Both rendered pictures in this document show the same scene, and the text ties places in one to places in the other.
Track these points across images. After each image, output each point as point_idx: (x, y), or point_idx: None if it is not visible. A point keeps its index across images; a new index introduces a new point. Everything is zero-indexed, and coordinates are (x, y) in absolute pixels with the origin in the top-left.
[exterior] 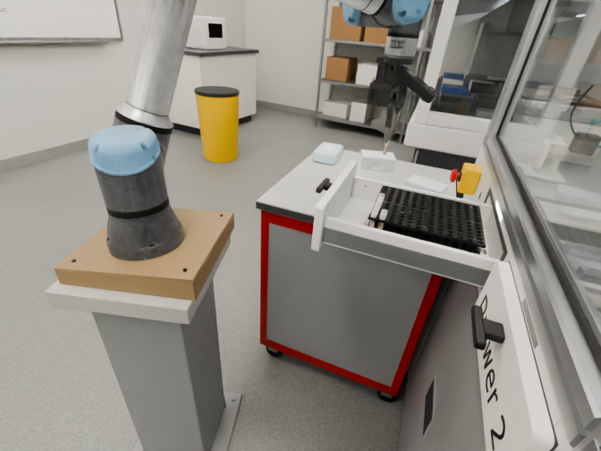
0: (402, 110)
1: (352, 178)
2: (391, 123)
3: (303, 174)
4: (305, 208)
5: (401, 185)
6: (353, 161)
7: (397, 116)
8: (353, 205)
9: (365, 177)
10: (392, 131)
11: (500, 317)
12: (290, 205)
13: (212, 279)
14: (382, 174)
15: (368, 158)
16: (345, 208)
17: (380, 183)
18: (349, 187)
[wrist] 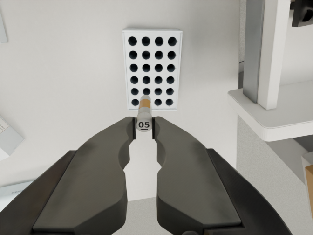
0: (19, 209)
1: (279, 107)
2: (217, 162)
3: (128, 185)
4: (224, 136)
5: (18, 46)
6: (274, 135)
7: (114, 179)
8: (285, 71)
9: (52, 118)
10: (161, 132)
11: None
12: (227, 153)
13: (297, 138)
14: (7, 99)
15: (2, 145)
16: (302, 78)
17: (283, 42)
18: (296, 98)
